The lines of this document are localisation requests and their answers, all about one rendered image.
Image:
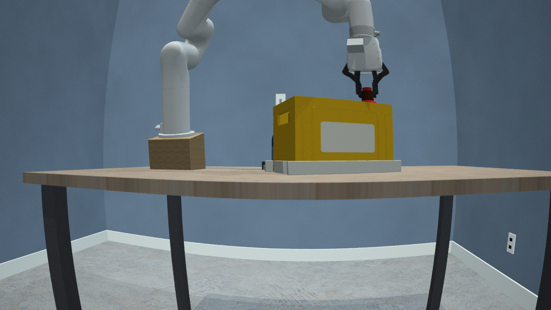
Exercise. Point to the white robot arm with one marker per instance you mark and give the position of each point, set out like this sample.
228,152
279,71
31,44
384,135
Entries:
177,57

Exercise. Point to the red bottle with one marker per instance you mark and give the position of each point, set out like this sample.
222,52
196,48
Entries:
367,95

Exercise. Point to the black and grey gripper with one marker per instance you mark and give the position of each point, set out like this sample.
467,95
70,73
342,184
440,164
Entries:
369,62

